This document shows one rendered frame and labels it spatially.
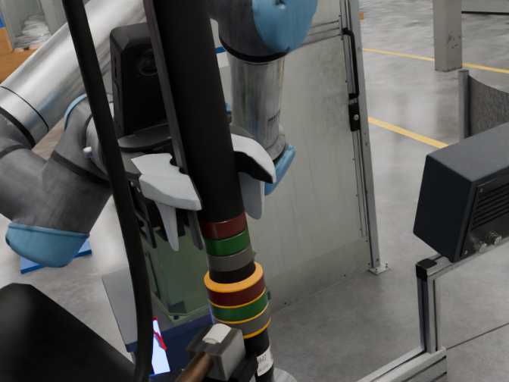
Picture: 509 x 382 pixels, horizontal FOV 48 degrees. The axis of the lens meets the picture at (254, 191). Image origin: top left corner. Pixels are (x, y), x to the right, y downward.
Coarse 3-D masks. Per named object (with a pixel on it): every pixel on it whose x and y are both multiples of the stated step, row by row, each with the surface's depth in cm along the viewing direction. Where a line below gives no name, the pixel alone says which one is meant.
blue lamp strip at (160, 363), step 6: (156, 324) 79; (156, 330) 80; (156, 342) 80; (156, 348) 80; (156, 354) 81; (162, 354) 81; (156, 360) 81; (162, 360) 81; (156, 366) 81; (162, 366) 82; (168, 366) 82; (156, 372) 81
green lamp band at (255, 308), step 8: (264, 296) 41; (248, 304) 40; (256, 304) 40; (264, 304) 41; (216, 312) 41; (224, 312) 40; (232, 312) 40; (240, 312) 40; (248, 312) 40; (256, 312) 41; (224, 320) 41; (232, 320) 40; (240, 320) 40
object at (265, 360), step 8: (256, 336) 42; (264, 336) 42; (248, 344) 42; (256, 344) 42; (264, 344) 43; (256, 352) 42; (264, 352) 43; (264, 360) 43; (272, 360) 44; (264, 368) 43; (272, 368) 44; (256, 376) 43; (264, 376) 43; (272, 376) 44
